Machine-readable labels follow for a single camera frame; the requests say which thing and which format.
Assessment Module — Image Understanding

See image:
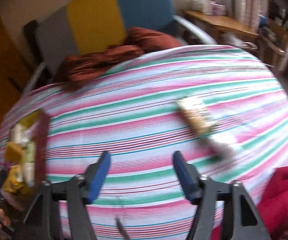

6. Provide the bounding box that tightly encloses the yellow sponge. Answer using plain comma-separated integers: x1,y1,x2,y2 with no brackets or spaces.
4,141,24,164

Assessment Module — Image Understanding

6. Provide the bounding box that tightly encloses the yellow sock with label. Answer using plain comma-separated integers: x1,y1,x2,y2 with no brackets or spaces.
3,165,24,194

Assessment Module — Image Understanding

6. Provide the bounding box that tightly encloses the cereal snack bar packet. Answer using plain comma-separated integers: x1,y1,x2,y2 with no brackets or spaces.
176,95,238,158

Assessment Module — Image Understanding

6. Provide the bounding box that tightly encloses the person hand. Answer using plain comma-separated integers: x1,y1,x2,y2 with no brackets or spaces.
0,209,10,239

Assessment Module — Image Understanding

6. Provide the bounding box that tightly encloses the gold metal tin box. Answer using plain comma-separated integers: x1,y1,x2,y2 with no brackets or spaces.
2,108,50,211

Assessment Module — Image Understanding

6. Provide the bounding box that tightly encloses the striped bed sheet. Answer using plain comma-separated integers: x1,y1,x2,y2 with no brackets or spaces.
0,45,288,239

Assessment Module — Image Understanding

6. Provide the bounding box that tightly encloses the red cloth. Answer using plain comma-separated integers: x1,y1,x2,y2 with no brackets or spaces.
211,166,288,240

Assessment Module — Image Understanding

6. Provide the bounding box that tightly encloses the rust red blanket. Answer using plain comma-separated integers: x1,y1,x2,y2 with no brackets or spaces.
52,27,182,90

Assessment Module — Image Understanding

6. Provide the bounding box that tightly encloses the grey yellow blue headboard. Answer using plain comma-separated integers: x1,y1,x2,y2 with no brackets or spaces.
36,0,177,74

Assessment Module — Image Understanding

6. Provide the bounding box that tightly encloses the wooden bedside table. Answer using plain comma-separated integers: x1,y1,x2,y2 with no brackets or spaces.
184,10,259,38

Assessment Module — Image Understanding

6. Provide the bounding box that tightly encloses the purple tissue box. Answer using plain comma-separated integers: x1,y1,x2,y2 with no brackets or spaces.
211,2,227,16

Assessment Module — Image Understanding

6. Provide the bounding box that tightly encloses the white product box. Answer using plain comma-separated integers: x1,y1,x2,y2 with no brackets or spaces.
192,0,213,15

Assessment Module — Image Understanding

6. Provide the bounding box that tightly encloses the grey metal bed rail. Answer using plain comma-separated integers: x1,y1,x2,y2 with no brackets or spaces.
173,15,217,44

